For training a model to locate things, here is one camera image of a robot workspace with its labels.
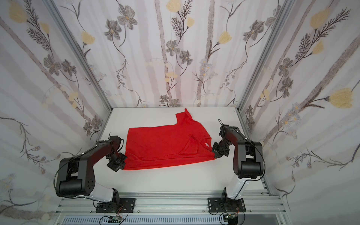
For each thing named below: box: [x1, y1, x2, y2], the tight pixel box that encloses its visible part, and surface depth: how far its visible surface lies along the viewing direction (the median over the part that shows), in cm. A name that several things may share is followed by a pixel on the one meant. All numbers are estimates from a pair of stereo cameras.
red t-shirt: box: [123, 108, 216, 171], surface depth 100 cm
